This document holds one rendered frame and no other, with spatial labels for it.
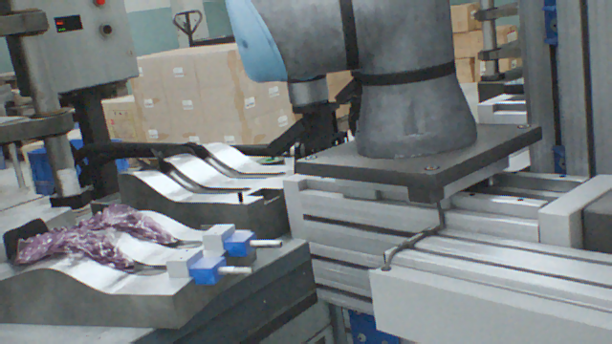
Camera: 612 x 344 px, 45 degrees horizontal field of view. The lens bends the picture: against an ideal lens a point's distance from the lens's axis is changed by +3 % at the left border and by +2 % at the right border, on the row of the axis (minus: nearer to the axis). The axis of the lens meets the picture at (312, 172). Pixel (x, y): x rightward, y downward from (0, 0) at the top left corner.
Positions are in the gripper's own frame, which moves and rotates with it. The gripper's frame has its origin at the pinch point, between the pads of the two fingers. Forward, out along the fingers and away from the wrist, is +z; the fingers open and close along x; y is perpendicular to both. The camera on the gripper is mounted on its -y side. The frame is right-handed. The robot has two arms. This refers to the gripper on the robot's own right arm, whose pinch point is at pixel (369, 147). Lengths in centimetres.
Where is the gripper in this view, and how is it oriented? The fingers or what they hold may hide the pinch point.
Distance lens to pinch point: 179.8
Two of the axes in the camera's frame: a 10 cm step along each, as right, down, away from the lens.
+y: 6.0, 1.0, -8.0
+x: 7.9, -2.6, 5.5
